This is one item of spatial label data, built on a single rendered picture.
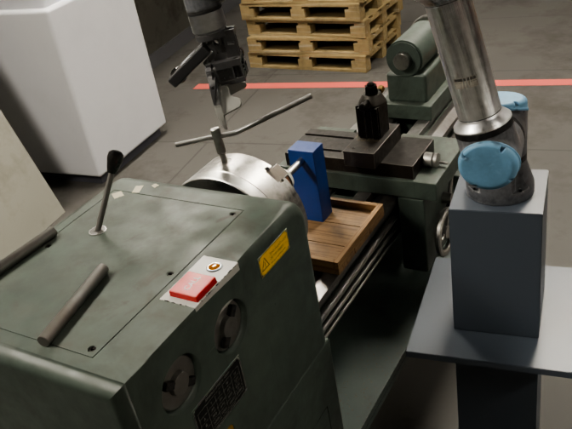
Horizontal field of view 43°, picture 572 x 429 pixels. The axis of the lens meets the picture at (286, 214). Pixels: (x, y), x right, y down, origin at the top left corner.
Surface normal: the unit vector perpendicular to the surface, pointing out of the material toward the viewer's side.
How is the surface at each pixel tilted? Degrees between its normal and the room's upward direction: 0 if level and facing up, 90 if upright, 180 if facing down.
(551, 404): 0
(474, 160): 98
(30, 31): 90
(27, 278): 0
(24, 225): 74
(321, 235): 0
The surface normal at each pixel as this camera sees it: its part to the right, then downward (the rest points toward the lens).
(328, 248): -0.15, -0.85
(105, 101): 0.91, 0.08
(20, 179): 0.84, -0.18
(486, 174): -0.29, 0.64
